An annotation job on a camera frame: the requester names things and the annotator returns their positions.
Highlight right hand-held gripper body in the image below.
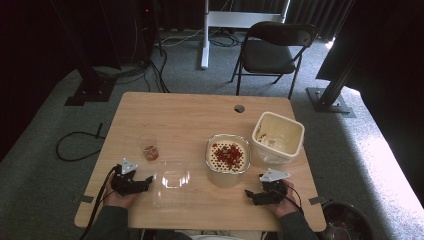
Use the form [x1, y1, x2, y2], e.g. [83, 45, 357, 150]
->
[258, 168, 291, 205]

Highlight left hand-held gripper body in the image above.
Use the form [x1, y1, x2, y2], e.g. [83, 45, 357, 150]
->
[110, 158, 149, 197]

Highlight steel pot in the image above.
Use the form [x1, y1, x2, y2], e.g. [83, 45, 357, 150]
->
[204, 133, 252, 189]

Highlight red chopped food pieces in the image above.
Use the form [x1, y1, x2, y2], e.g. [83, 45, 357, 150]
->
[212, 143, 246, 169]

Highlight cream perforated strainer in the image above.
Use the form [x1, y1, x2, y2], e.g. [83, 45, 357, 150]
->
[206, 140, 250, 173]

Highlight cream plastic bin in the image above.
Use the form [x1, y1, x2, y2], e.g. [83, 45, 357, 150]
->
[251, 111, 306, 165]

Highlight person's left hand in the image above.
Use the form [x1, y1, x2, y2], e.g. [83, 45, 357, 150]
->
[104, 181, 140, 210]

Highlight person's right hand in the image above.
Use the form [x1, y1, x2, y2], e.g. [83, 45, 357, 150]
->
[266, 179, 304, 218]

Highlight clear rectangular plastic container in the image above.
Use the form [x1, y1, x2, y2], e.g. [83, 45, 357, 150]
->
[152, 160, 192, 209]

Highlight clear plastic cup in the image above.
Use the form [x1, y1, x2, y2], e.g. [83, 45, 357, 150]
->
[138, 133, 160, 162]

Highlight pale food scraps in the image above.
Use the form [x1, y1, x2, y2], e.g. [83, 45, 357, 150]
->
[257, 124, 288, 152]

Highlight person's light clothing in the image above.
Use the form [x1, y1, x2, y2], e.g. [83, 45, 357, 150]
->
[173, 229, 265, 240]

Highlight dark round bucket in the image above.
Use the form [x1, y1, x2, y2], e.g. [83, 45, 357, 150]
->
[320, 201, 375, 240]

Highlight black metal stand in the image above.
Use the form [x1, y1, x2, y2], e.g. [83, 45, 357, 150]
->
[49, 0, 118, 107]
[305, 0, 357, 119]

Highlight black folding chair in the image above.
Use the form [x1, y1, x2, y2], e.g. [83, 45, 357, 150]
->
[230, 21, 319, 100]

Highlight dark curtain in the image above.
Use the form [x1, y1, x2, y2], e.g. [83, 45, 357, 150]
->
[287, 0, 356, 42]

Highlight right hand-held gripper black cable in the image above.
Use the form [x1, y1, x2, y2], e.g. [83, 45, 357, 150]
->
[281, 182, 305, 215]

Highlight hand-held gripper black cable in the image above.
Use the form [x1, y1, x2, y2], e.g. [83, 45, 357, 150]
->
[281, 182, 305, 215]
[79, 164, 122, 240]

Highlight left hand-held gripper black cable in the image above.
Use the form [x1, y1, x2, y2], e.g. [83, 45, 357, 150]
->
[79, 164, 122, 240]

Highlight black looped floor cable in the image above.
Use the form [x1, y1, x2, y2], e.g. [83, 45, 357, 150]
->
[55, 122, 107, 163]

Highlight bundle of black cables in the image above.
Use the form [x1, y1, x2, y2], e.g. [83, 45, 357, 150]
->
[93, 19, 172, 94]

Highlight white floor cable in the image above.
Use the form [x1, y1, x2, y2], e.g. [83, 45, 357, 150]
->
[155, 27, 208, 48]

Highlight white desk frame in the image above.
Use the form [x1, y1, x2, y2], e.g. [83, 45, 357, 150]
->
[200, 0, 291, 70]

